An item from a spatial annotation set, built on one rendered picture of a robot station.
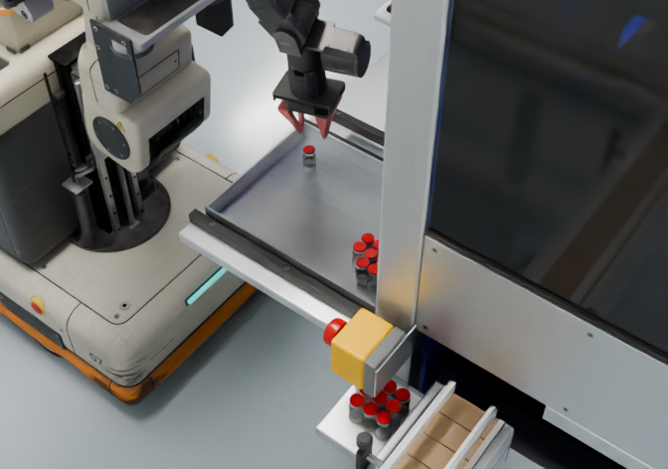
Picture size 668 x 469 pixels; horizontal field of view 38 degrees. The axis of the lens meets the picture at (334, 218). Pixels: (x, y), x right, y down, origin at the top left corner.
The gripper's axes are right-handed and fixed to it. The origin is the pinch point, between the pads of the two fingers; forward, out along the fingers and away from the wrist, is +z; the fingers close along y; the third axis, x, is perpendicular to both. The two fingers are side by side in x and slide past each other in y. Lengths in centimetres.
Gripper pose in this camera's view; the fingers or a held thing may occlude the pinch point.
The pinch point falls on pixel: (312, 130)
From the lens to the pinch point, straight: 160.6
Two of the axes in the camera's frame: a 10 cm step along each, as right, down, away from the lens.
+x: 3.7, -7.0, 6.1
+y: 9.3, 2.4, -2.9
